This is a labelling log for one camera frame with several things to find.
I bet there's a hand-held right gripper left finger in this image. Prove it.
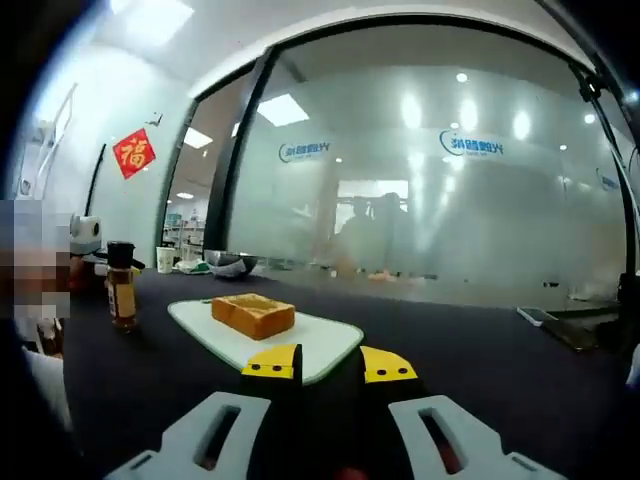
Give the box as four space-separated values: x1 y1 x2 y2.
103 342 312 480

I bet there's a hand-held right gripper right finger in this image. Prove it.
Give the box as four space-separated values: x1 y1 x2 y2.
349 344 571 480

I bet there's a pepper bottle with black cap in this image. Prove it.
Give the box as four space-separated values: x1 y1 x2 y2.
105 240 146 335

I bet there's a white paper cup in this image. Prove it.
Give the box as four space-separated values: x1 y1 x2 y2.
155 245 177 274

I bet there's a green and white bag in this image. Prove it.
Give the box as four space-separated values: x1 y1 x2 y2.
174 258 212 277

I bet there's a toast bread block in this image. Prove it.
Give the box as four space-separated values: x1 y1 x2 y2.
210 292 297 343

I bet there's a white cutting board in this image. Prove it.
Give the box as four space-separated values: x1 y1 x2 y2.
166 297 366 388

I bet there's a white smartphone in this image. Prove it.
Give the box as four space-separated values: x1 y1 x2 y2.
516 305 559 327

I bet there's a metal bowl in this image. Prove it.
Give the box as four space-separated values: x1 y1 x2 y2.
203 250 259 282

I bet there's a dark tablet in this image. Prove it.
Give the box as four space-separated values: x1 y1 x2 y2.
541 314 602 354

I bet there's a red paper wall decoration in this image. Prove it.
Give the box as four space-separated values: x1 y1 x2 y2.
111 127 158 181

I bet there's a black door frame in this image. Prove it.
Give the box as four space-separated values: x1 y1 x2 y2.
203 45 275 252

